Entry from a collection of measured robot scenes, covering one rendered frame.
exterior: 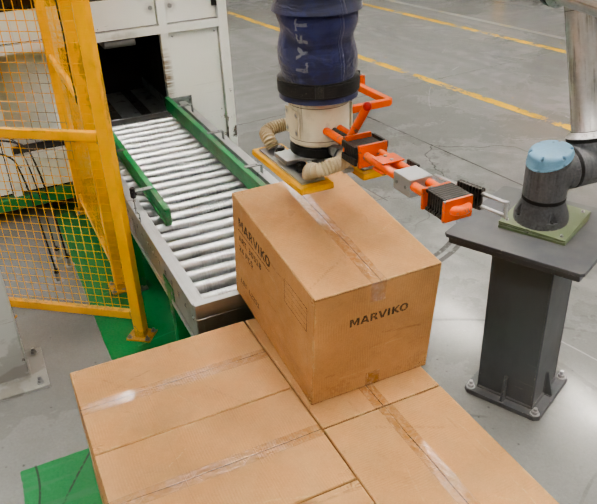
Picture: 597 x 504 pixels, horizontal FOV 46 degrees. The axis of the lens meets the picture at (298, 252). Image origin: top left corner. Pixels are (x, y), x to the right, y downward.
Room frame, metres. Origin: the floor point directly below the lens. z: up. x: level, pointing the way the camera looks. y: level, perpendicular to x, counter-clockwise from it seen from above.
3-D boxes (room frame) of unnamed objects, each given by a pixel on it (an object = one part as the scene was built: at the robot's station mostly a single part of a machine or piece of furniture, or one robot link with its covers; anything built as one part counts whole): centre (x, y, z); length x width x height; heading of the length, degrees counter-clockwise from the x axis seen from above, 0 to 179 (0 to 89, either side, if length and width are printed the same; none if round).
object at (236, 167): (3.66, 0.43, 0.60); 1.60 x 0.10 x 0.09; 24
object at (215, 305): (2.16, 0.05, 0.58); 0.70 x 0.03 x 0.06; 114
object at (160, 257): (3.10, 0.83, 0.50); 2.31 x 0.05 x 0.19; 24
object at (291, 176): (1.85, 0.01, 1.19); 0.34 x 0.10 x 0.05; 25
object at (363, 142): (1.66, -0.18, 1.29); 0.10 x 0.08 x 0.06; 115
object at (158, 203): (3.44, 0.92, 0.60); 1.60 x 0.10 x 0.09; 24
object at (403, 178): (1.47, -0.27, 1.28); 0.07 x 0.07 x 0.04; 25
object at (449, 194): (1.34, -0.32, 1.29); 0.08 x 0.07 x 0.05; 25
